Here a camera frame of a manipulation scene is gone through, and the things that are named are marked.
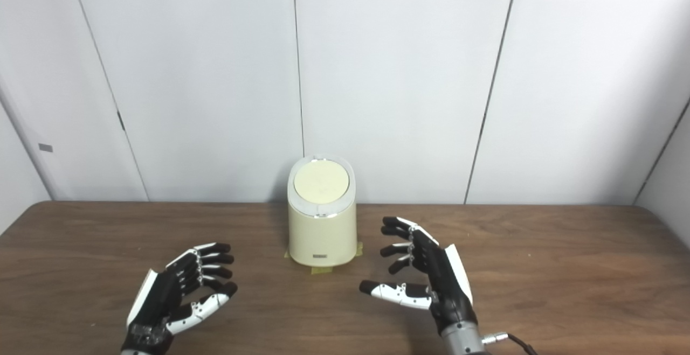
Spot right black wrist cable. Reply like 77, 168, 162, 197
481, 332, 540, 355

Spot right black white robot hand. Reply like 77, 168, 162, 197
360, 216, 479, 337

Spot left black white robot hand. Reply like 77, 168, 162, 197
120, 242, 238, 353

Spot cream-colored cylindrical bin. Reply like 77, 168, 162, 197
287, 154, 358, 267

